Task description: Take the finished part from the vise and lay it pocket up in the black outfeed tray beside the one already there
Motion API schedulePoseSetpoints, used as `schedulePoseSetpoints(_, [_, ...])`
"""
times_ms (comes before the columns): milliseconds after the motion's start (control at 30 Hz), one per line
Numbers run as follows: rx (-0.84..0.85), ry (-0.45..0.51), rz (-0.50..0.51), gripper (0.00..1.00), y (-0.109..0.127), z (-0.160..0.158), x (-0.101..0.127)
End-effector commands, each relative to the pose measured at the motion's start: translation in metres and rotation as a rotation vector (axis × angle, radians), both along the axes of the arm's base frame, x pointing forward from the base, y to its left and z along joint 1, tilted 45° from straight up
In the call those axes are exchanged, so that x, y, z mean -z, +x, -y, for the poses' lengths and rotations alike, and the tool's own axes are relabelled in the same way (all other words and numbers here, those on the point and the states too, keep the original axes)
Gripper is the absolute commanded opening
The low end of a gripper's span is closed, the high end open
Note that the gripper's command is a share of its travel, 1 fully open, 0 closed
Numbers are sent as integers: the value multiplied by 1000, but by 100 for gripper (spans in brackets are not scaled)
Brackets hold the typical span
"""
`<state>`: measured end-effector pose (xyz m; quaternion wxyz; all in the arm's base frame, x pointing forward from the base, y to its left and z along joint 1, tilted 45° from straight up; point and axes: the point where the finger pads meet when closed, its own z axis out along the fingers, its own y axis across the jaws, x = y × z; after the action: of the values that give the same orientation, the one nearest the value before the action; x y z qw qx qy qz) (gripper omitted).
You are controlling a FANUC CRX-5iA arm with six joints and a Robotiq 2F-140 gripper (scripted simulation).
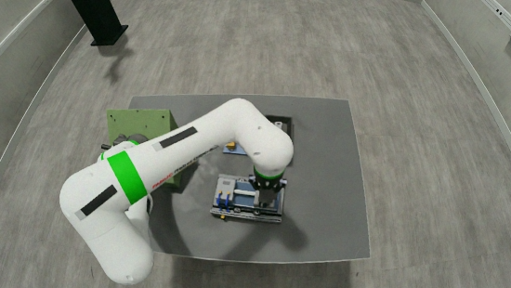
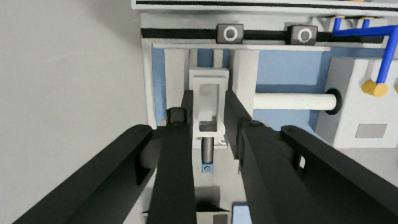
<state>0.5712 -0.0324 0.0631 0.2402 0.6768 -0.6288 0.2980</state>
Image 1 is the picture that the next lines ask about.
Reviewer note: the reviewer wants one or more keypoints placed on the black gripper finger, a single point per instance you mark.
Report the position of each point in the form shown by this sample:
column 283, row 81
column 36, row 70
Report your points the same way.
column 254, row 183
column 281, row 185

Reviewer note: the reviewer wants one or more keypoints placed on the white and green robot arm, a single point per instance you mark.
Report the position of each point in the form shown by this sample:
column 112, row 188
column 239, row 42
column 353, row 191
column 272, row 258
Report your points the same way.
column 98, row 199

